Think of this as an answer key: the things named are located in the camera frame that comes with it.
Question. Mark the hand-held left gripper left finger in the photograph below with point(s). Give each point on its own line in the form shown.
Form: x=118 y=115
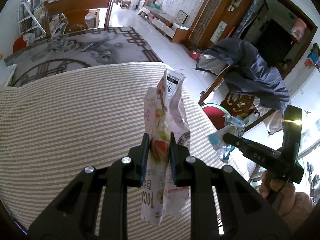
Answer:
x=144 y=160

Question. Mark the orange hanging bag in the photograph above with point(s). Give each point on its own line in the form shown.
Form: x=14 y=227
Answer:
x=298 y=31

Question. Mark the pale pink snack pouch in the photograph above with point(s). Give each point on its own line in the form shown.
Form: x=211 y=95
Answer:
x=162 y=120

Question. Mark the red plastic object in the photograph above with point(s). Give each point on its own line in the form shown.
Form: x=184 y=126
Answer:
x=18 y=45

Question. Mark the short wall scroll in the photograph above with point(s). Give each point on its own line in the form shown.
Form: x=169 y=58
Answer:
x=218 y=31

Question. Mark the red bin with green rim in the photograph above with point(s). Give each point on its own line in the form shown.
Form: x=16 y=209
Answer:
x=215 y=116

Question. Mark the dark carved wooden chair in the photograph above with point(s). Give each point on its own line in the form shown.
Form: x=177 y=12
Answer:
x=233 y=102

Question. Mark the person's right hand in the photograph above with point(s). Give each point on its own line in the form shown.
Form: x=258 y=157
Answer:
x=277 y=183

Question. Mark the white plastic container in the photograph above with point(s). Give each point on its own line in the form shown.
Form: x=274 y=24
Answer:
x=6 y=72

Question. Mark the light brown wooden chair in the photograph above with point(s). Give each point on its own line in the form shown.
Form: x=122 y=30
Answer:
x=75 y=5

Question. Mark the white magazine rack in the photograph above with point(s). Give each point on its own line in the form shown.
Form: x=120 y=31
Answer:
x=25 y=17

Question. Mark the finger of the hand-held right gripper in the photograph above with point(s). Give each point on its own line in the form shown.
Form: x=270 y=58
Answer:
x=233 y=140

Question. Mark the beige striped table mat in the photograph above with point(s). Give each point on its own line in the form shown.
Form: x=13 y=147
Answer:
x=75 y=130

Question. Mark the wooden television cabinet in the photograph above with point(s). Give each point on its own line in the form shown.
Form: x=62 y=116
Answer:
x=162 y=22

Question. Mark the person's right forearm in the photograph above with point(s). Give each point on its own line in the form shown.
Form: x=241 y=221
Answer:
x=302 y=205

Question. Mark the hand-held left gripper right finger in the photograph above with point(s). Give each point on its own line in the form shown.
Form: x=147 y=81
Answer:
x=173 y=165

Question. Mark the framed colourful puzzle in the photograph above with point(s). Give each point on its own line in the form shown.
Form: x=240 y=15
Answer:
x=182 y=17

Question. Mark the crushed plastic bottle blue label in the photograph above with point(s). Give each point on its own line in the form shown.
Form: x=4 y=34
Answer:
x=220 y=142

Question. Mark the blue jacket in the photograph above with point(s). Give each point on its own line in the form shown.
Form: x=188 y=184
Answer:
x=250 y=67

